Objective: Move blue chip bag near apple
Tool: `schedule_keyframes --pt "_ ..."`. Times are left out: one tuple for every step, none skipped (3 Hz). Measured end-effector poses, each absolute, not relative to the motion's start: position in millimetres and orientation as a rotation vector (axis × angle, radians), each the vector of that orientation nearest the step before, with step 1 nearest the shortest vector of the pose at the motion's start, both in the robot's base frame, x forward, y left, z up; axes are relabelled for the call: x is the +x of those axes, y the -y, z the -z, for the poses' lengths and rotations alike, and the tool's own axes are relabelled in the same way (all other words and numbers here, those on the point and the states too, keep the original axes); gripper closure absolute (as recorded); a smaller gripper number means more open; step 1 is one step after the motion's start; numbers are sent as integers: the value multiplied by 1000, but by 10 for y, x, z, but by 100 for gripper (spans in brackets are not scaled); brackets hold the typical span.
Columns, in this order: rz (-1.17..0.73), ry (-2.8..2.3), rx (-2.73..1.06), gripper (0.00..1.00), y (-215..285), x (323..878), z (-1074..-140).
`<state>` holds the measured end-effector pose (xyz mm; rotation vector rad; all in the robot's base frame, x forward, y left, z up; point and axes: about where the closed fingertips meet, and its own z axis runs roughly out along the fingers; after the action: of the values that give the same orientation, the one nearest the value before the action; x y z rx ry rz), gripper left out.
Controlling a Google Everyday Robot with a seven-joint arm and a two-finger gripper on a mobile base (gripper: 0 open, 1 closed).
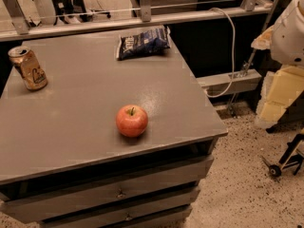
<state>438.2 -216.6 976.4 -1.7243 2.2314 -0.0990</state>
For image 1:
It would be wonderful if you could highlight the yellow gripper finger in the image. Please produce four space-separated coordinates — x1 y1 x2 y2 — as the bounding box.
251 26 274 50
255 65 304 128

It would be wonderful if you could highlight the blue chip bag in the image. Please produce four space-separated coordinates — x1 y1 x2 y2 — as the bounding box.
116 28 171 61

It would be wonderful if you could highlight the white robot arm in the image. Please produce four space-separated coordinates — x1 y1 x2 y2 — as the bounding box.
251 0 304 129

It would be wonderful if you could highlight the red apple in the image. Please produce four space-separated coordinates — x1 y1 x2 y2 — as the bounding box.
116 104 148 138

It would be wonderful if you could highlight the black wheeled cart base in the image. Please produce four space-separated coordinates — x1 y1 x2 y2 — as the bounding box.
262 133 304 178

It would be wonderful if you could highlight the gold soda can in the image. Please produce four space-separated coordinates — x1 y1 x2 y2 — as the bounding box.
8 46 48 91

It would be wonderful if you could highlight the grey drawer cabinet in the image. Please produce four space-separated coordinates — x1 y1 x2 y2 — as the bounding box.
0 139 219 228

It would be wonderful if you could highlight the white cable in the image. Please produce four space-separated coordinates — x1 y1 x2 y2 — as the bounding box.
205 7 237 99

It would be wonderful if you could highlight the metal rail frame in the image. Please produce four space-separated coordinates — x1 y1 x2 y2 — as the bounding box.
0 0 278 42

